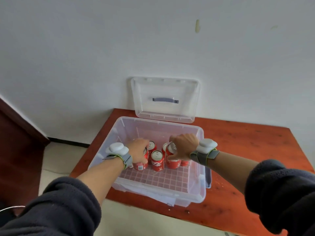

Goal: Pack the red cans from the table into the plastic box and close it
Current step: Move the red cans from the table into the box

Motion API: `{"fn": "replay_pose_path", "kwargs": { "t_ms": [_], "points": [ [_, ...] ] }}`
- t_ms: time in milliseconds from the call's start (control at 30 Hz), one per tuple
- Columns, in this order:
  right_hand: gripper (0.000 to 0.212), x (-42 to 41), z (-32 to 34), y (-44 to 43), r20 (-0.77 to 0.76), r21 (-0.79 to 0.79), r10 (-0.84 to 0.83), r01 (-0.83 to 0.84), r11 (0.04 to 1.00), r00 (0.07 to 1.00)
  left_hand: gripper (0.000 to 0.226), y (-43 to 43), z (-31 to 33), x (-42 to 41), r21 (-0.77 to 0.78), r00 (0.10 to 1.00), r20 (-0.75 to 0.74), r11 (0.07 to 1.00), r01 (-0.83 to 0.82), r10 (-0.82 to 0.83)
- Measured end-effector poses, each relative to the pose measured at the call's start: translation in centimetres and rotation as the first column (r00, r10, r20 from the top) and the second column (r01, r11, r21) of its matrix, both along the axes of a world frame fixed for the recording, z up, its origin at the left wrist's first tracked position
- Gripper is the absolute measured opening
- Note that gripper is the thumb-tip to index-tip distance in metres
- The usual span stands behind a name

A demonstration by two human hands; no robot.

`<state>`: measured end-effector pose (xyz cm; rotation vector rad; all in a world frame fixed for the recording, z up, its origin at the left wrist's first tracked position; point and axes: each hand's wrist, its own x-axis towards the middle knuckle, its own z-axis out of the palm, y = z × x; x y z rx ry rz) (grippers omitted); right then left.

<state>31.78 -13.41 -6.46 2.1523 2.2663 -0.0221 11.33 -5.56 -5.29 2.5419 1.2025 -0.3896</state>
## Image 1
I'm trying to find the person's left hand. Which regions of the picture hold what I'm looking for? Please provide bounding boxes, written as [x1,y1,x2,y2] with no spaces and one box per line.
[128,138,150,165]

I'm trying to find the person's right hand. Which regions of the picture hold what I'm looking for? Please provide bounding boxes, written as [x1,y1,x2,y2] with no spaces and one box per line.
[167,133,200,161]

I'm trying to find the red soda can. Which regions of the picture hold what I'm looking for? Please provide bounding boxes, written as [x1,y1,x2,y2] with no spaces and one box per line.
[134,147,149,171]
[165,142,182,169]

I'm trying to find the person's right forearm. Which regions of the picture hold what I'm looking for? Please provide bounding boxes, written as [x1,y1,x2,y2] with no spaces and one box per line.
[206,151,259,196]

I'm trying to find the person's left forearm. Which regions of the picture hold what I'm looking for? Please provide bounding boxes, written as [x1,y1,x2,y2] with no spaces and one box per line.
[76,155,127,207]

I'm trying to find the cluster of red cans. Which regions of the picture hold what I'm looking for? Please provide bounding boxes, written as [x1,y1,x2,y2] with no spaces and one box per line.
[148,141,190,172]

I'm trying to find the clear plastic box lid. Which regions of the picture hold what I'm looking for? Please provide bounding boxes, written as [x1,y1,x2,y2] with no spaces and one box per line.
[130,77,200,124]

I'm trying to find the clear plastic storage box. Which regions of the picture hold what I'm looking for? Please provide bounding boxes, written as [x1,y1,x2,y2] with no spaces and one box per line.
[88,116,212,207]

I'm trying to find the grey box side latch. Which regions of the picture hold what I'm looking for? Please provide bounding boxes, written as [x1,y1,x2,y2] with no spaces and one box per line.
[205,167,212,189]

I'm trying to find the dark fleece left sleeve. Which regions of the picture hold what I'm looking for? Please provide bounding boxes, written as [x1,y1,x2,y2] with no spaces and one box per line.
[0,176,102,236]

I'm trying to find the dark fleece sleeve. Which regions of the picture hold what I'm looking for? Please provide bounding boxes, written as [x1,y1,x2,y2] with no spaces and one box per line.
[244,159,315,236]
[0,176,102,236]

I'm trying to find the dark brown wooden cabinet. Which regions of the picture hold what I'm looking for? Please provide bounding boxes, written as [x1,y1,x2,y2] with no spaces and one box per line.
[0,98,51,215]

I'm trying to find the dark fleece right sleeve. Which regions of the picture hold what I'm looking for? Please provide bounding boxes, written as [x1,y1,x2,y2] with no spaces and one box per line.
[244,159,315,236]

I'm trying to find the white wrist tracker grey strap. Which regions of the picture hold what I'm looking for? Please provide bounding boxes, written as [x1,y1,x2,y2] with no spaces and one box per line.
[103,142,133,170]
[189,138,220,167]

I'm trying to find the grey lid handle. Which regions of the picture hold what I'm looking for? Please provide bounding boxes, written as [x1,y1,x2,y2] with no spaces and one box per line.
[152,97,179,104]

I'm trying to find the thin white cable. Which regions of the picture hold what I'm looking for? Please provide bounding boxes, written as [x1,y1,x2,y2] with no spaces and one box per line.
[0,206,26,212]

